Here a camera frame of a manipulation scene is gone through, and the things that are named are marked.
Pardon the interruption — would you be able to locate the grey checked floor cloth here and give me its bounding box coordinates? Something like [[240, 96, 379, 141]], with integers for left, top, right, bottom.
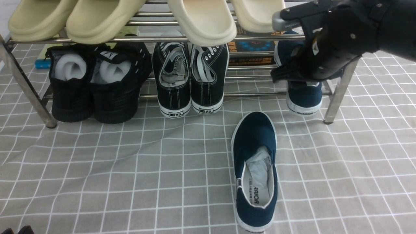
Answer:
[[0, 52, 416, 234]]

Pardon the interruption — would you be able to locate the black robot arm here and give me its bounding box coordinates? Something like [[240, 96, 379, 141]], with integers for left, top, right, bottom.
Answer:
[[271, 0, 416, 82]]

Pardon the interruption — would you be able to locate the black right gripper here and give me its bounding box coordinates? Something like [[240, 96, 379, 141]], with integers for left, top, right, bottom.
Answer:
[[270, 0, 395, 83]]

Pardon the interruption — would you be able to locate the cream slipper right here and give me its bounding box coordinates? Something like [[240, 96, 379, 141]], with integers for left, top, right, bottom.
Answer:
[[230, 0, 285, 33]]

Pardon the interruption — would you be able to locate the black shoe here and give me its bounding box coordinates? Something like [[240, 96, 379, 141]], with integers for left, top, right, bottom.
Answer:
[[45, 44, 96, 123], [88, 42, 152, 124]]

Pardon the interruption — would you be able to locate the black shoe far left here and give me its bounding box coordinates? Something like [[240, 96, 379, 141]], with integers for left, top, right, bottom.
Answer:
[[45, 44, 96, 123]]

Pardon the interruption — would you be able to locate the cream slipper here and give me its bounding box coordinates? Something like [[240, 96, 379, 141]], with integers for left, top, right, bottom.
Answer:
[[230, 0, 285, 33], [167, 0, 237, 46]]

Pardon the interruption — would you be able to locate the navy slip-on shoe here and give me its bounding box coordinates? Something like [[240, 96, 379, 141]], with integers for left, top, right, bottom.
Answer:
[[274, 40, 323, 116], [231, 111, 278, 234]]

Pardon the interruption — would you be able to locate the steel shoe rack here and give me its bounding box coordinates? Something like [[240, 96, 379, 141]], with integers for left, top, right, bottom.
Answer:
[[1, 11, 358, 129]]

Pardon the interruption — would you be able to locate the beige slipper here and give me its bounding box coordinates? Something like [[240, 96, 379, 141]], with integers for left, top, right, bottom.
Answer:
[[66, 0, 146, 45], [8, 0, 78, 42]]

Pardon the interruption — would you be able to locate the black canvas sneaker left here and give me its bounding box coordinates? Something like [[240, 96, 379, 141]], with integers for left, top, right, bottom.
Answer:
[[152, 42, 191, 119]]

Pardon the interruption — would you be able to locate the black canvas sneaker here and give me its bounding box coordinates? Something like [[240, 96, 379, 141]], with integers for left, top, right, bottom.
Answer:
[[152, 42, 191, 119], [191, 44, 230, 115]]

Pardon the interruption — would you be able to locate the cream slipper centre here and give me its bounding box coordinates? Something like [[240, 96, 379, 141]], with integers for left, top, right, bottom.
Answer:
[[167, 0, 237, 46]]

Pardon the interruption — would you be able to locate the beige slipper far left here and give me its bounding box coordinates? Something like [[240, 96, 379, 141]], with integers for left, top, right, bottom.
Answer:
[[8, 0, 78, 42]]

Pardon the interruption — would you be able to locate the black object bottom left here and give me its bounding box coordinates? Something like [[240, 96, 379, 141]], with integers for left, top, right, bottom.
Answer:
[[0, 225, 35, 234]]

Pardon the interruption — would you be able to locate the black canvas sneaker right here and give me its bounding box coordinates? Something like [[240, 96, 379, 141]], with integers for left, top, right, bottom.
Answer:
[[191, 44, 230, 115]]

